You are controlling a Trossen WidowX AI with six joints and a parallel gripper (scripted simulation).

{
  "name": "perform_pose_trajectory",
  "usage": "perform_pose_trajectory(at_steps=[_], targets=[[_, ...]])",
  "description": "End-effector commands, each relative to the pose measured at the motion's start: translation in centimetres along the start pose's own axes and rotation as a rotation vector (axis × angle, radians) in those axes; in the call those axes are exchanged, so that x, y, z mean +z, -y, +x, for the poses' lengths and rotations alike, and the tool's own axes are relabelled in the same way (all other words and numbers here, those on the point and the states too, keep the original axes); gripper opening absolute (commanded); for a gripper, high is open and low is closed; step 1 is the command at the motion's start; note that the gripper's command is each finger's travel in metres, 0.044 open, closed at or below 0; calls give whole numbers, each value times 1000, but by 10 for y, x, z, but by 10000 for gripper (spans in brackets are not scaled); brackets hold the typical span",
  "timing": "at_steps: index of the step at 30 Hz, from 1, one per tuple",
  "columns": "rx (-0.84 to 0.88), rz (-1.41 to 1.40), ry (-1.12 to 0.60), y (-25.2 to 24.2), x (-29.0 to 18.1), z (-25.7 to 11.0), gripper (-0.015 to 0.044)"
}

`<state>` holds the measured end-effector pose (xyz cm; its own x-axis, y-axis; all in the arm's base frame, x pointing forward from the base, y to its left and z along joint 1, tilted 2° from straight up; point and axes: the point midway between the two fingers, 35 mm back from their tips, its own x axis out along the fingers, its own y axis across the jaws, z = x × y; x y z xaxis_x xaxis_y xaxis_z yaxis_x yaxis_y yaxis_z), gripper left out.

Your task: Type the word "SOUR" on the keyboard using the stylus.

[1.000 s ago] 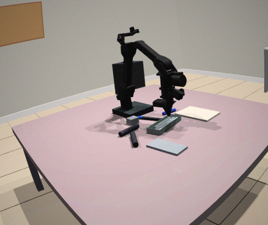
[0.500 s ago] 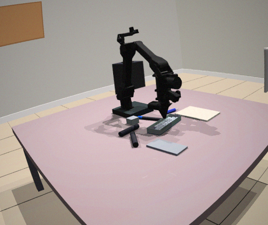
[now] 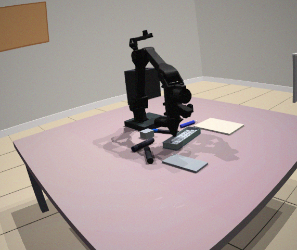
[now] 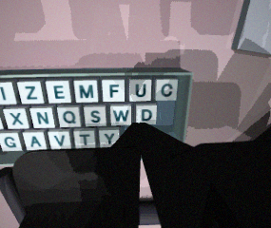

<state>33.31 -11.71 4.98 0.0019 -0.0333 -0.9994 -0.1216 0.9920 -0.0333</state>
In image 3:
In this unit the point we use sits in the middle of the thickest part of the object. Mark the keyboard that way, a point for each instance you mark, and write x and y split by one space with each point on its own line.
183 137

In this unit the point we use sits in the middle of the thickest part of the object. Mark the cream flat rectangular panel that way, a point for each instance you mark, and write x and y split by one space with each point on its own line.
219 126

